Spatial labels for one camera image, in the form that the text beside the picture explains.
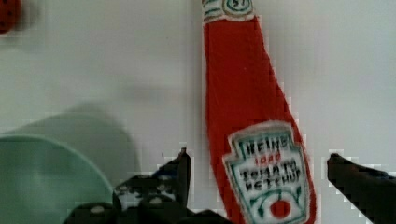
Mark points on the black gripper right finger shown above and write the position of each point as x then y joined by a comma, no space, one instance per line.
371,191

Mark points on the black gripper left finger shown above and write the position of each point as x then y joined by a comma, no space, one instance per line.
159,198

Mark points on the red felt ketchup bottle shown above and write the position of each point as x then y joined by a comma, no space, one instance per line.
257,152

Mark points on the green round bowl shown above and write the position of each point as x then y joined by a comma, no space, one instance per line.
41,182

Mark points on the red strawberry toy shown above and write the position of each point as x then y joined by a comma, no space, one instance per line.
10,13

